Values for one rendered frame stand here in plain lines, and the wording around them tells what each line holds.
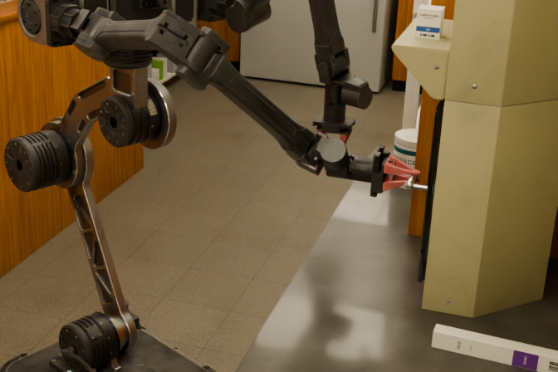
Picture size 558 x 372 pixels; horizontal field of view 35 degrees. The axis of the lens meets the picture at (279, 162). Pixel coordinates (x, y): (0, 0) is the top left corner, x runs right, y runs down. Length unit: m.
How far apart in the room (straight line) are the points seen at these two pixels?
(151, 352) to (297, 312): 1.23
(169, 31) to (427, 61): 0.51
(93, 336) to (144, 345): 0.29
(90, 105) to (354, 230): 0.92
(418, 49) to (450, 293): 0.53
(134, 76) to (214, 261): 1.92
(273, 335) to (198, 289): 2.14
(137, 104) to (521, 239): 1.08
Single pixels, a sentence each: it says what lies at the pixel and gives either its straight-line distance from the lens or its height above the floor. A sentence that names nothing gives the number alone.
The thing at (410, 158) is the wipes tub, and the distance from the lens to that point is 2.57.
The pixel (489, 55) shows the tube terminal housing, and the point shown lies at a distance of 1.78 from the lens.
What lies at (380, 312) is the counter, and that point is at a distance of 1.95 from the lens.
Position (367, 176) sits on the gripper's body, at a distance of 1.97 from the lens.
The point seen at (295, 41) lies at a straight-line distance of 7.03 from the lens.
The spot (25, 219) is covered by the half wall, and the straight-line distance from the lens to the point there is 4.23.
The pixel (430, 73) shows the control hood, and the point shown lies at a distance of 1.80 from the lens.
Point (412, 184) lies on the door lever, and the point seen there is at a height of 1.20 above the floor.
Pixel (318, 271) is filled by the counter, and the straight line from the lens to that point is 2.10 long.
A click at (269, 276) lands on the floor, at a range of 4.08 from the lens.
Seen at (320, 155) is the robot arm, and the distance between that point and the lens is 1.95.
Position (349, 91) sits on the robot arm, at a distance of 2.27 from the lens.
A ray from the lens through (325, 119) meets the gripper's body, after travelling 2.33.
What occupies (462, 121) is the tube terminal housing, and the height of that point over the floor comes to 1.37.
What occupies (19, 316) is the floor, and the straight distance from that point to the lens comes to 3.84.
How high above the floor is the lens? 1.90
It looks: 21 degrees down
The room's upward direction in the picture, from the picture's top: 3 degrees clockwise
